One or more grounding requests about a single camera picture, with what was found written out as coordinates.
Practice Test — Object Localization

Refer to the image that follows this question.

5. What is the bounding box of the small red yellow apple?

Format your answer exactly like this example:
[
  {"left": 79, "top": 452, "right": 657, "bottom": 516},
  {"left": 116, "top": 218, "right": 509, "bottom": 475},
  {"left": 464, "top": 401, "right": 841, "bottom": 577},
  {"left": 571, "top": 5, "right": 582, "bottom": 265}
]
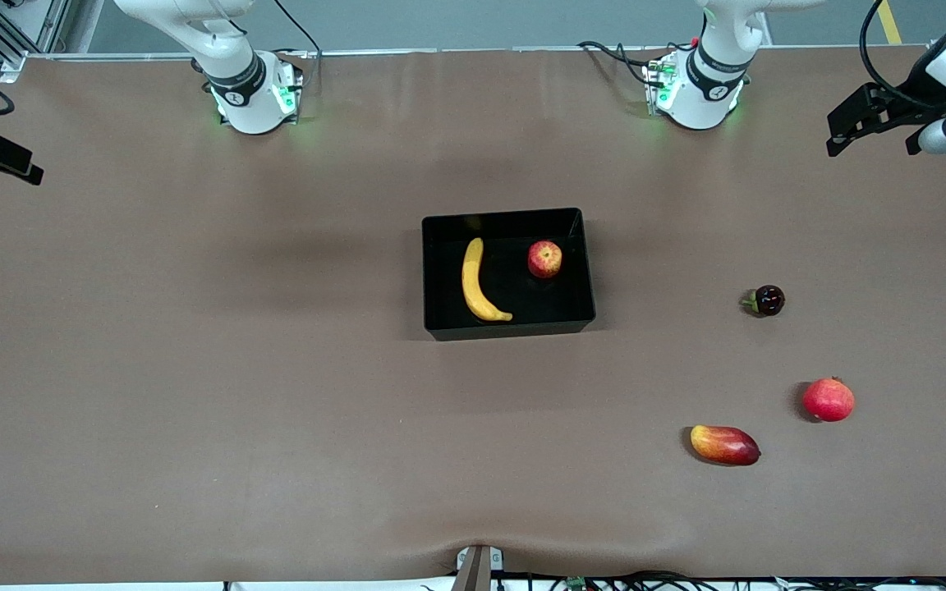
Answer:
[{"left": 527, "top": 240, "right": 563, "bottom": 280}]

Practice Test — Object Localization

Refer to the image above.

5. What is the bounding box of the black plastic box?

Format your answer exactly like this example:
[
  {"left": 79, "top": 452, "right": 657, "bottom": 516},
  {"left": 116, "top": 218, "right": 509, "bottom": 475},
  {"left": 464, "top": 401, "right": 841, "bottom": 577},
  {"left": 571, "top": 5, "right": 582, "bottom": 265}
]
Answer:
[{"left": 422, "top": 207, "right": 597, "bottom": 341}]

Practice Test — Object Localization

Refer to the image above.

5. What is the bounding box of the yellow banana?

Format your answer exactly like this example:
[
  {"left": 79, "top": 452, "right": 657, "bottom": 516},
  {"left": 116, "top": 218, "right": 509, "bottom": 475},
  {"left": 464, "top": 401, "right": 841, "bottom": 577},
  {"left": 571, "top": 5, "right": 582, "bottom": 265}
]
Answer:
[{"left": 462, "top": 237, "right": 514, "bottom": 323}]

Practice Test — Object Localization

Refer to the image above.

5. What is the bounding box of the dark purple mangosteen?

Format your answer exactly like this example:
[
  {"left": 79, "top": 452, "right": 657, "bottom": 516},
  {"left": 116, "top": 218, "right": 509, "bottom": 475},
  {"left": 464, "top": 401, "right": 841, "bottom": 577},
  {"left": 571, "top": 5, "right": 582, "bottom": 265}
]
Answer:
[{"left": 741, "top": 284, "right": 787, "bottom": 318}]

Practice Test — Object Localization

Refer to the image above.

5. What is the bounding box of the red pomegranate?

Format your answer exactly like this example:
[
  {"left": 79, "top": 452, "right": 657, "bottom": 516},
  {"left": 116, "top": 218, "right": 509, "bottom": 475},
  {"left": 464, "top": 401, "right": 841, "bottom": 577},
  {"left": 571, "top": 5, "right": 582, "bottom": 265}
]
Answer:
[{"left": 802, "top": 376, "right": 856, "bottom": 424}]

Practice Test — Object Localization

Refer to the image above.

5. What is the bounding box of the red yellow mango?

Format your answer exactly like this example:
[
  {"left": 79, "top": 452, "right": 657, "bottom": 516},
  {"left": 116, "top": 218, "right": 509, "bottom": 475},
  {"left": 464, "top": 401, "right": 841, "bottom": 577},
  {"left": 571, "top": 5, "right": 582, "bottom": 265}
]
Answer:
[{"left": 690, "top": 424, "right": 762, "bottom": 467}]

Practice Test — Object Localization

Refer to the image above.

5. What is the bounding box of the brown table cover sheet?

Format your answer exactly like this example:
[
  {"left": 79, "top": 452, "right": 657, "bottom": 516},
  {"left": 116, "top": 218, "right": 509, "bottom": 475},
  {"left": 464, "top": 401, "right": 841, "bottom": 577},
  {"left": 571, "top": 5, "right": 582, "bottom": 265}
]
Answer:
[{"left": 0, "top": 45, "right": 946, "bottom": 585}]

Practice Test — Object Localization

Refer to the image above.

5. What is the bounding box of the black left arm base cable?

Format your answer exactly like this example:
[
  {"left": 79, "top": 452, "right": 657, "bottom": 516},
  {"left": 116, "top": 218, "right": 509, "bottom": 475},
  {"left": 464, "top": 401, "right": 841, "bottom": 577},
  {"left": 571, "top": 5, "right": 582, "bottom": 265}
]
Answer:
[{"left": 578, "top": 41, "right": 654, "bottom": 87}]

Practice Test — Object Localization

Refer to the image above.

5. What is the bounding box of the black arm base cable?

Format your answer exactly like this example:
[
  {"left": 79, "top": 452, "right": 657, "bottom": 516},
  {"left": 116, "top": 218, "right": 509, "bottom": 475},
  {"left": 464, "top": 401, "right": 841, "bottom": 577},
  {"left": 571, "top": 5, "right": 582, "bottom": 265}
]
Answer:
[
  {"left": 268, "top": 0, "right": 322, "bottom": 62},
  {"left": 578, "top": 41, "right": 654, "bottom": 87}
]

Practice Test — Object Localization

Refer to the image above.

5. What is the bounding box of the black right arm base cable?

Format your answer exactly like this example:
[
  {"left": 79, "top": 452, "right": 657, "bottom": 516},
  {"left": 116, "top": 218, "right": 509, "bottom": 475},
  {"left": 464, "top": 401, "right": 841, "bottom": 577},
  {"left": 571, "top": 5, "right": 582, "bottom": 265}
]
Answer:
[{"left": 268, "top": 0, "right": 322, "bottom": 62}]

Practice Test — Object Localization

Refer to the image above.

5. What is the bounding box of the silver table edge rail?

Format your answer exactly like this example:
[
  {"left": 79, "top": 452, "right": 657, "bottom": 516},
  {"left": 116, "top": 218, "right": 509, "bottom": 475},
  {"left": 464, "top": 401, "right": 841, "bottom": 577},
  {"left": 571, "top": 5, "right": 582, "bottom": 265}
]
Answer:
[{"left": 0, "top": 44, "right": 934, "bottom": 61}]

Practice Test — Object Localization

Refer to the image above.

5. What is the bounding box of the metal camera mount clamp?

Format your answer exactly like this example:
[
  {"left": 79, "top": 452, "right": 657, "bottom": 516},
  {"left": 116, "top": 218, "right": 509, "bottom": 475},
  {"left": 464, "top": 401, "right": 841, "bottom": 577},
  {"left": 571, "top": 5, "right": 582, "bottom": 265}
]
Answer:
[{"left": 455, "top": 544, "right": 505, "bottom": 591}]

